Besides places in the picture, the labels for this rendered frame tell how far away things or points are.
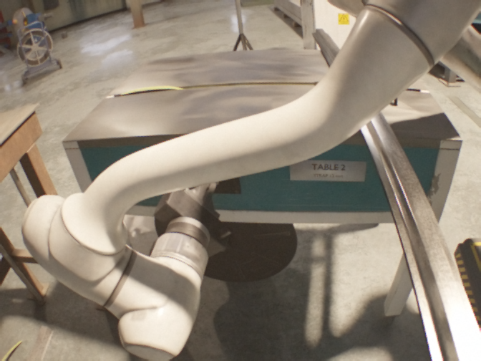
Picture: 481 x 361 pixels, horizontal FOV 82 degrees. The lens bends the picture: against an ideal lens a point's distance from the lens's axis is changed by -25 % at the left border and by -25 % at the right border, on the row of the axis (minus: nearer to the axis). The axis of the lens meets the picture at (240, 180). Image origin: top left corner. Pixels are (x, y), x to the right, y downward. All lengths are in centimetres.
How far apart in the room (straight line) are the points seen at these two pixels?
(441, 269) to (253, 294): 97
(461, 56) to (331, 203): 42
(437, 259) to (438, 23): 26
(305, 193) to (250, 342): 62
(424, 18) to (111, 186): 38
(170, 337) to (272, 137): 28
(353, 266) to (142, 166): 109
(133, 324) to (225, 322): 79
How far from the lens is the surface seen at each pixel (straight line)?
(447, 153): 73
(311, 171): 70
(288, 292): 129
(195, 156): 36
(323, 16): 275
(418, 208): 47
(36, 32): 585
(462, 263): 107
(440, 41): 37
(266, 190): 73
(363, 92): 35
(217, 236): 62
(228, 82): 91
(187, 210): 61
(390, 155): 56
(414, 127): 72
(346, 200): 75
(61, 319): 148
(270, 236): 106
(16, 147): 95
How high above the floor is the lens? 106
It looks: 37 degrees down
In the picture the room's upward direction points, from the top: 8 degrees counter-clockwise
